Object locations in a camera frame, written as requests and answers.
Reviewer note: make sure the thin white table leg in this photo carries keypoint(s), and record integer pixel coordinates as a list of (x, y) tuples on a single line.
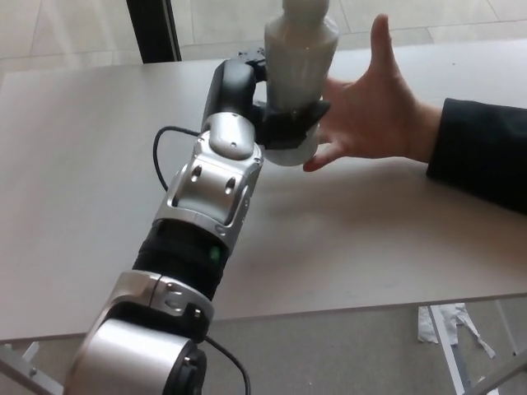
[(507, 329)]

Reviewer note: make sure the black vertical door frame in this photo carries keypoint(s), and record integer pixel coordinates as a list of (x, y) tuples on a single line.
[(152, 29)]

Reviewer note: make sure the crumpled white paper scrap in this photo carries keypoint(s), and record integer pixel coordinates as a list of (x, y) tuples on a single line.
[(430, 325)]

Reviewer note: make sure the dark sleeved human forearm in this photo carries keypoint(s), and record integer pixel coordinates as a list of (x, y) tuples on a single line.
[(481, 156)]

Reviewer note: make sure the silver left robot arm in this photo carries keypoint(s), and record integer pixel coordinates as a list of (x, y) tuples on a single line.
[(206, 185)]

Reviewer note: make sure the bare human hand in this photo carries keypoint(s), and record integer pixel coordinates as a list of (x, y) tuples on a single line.
[(379, 123)]

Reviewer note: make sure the white diagonal table leg frame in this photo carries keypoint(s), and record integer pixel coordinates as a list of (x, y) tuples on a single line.
[(24, 374)]

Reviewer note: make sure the white slanted table leg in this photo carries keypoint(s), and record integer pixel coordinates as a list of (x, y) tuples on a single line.
[(450, 358)]

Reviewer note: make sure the white plastic bottle with cap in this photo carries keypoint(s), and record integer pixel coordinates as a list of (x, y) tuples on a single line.
[(296, 61)]

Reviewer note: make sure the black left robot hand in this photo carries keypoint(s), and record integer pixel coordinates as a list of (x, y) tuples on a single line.
[(232, 88)]

